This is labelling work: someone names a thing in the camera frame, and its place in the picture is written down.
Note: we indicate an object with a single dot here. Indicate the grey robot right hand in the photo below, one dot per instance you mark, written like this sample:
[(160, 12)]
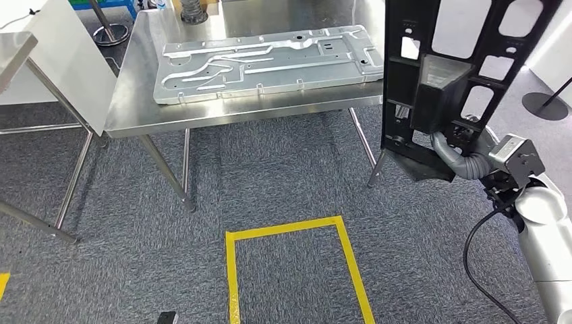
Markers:
[(485, 141)]

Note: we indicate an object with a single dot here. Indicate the black plastic mounting plate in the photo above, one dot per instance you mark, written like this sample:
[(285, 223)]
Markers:
[(440, 98)]

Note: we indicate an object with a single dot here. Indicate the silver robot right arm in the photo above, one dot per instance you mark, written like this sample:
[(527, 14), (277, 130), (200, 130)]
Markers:
[(549, 250)]

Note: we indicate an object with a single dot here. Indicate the stainless steel workbench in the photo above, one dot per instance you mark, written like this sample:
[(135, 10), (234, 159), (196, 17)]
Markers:
[(134, 98)]

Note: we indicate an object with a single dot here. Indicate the dark robot body part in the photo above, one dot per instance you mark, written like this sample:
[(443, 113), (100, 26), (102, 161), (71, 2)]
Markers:
[(166, 318)]

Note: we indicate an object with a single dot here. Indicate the white lit display plinth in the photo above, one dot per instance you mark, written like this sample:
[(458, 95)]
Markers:
[(554, 58)]

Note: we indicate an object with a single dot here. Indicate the stamped grey metal panel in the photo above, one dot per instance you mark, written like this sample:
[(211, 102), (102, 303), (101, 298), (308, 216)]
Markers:
[(268, 71)]

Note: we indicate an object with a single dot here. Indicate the steel stanchion with round base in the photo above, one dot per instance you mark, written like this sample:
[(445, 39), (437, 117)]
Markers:
[(109, 33)]

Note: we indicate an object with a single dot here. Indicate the white board panel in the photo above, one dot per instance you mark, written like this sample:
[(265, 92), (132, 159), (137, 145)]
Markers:
[(67, 53)]

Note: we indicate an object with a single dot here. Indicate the stainless steel table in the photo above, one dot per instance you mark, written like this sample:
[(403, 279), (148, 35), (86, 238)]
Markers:
[(11, 49)]

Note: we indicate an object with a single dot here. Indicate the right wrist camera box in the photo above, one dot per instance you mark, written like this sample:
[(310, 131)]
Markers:
[(514, 158)]

